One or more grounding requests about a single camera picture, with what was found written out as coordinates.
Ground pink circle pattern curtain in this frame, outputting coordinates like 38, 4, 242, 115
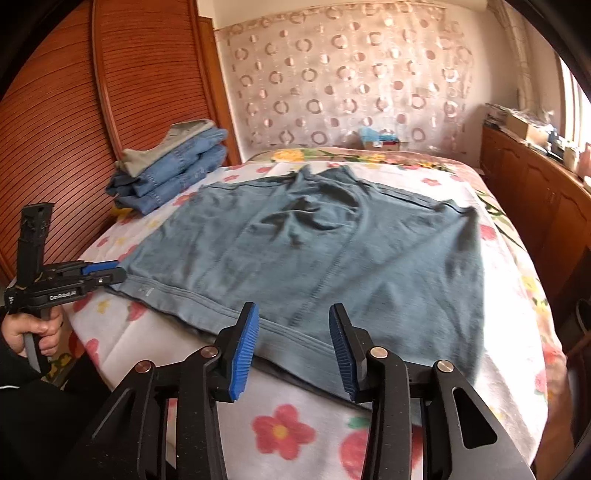
216, 1, 473, 156

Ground folded blue jeans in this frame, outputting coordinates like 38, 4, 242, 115
106, 127, 228, 197
110, 144, 226, 215

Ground folded grey green garment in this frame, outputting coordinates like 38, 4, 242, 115
115, 119, 215, 178

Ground cardboard box on cabinet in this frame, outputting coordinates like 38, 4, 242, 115
506, 112, 551, 147

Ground window with wooden frame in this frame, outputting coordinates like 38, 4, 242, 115
558, 57, 590, 154

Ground long wooden sideboard cabinet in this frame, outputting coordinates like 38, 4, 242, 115
480, 124, 590, 312

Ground person's left hand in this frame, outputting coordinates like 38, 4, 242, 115
1, 306, 64, 357

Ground upper folded blue jeans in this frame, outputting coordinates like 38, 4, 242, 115
106, 127, 228, 197

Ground teal grey pants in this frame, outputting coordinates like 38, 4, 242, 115
115, 166, 484, 380

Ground floral yellow quilt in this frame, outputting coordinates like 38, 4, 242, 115
249, 147, 461, 172

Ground box with blue cloth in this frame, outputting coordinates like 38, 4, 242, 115
358, 127, 401, 151

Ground lower folded blue jeans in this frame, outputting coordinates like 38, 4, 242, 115
110, 144, 226, 215

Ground white strawberry flower bedsheet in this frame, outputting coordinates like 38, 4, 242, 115
68, 156, 573, 479

